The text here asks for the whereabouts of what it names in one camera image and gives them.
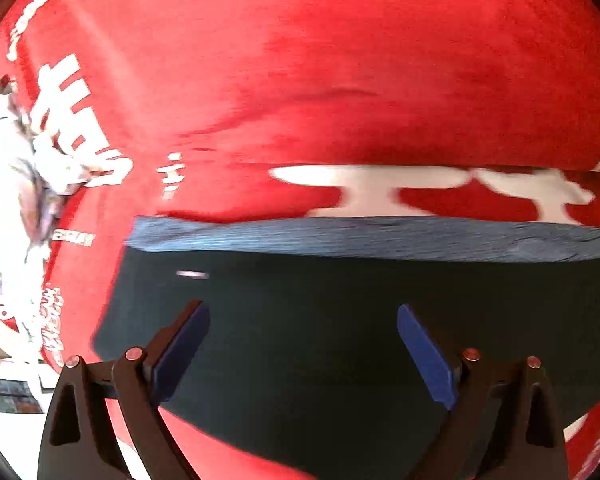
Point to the white patterned cloth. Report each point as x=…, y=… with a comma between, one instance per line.
x=25, y=170

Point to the black pants blue patterned waistband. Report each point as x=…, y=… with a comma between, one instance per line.
x=305, y=335

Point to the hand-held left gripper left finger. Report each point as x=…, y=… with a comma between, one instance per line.
x=180, y=355

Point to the red printed blanket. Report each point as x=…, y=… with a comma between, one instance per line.
x=330, y=85

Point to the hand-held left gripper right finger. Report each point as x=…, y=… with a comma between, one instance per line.
x=425, y=355

